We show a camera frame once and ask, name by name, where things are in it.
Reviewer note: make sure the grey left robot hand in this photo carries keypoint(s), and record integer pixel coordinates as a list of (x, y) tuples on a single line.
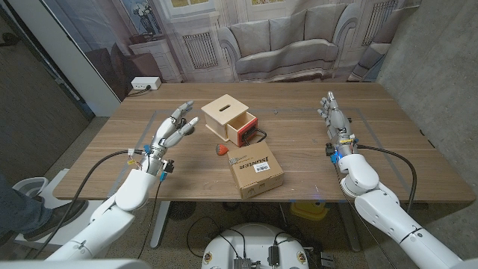
[(166, 132)]

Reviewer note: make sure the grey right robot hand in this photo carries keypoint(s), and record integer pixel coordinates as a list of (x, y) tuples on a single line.
[(338, 123)]

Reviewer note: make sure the brown cardboard package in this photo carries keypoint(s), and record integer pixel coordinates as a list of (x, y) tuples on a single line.
[(254, 177)]

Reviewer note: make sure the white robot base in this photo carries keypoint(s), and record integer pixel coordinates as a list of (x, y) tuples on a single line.
[(254, 239)]

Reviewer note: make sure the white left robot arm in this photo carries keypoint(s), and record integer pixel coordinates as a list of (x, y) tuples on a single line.
[(127, 194)]

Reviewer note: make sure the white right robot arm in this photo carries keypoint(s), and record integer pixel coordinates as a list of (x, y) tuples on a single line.
[(384, 213)]

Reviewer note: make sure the wooden drawer red front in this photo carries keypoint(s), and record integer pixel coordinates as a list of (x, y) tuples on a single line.
[(244, 125)]

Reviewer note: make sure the wooden box with slot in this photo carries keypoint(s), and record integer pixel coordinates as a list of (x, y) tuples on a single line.
[(214, 114)]

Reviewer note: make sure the white power strip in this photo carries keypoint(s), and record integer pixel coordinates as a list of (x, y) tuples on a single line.
[(145, 83)]

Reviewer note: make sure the small red toy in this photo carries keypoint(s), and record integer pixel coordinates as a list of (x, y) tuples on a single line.
[(222, 150)]

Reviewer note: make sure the yellow object under table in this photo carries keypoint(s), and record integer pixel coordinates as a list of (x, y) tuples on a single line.
[(308, 211)]

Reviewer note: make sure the printed living room backdrop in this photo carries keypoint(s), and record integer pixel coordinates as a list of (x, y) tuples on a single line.
[(284, 45)]

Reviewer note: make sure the grey table leg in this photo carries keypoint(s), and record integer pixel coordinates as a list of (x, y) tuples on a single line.
[(349, 228)]

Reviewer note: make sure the grey box on floor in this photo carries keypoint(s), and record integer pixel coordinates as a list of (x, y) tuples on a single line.
[(327, 260)]

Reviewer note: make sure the black module on base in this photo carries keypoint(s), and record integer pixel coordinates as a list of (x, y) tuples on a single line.
[(273, 256)]

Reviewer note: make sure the white robot torso edge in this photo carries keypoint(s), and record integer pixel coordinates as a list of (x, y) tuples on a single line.
[(74, 264)]

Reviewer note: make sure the person in jeans dark shoe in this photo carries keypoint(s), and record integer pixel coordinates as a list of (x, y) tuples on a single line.
[(22, 216)]

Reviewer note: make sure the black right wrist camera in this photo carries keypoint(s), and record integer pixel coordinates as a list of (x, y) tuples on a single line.
[(330, 149)]

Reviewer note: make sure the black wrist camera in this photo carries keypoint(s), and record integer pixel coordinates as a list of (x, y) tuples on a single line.
[(330, 149), (169, 166)]

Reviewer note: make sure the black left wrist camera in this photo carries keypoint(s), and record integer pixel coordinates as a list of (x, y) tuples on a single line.
[(169, 166)]

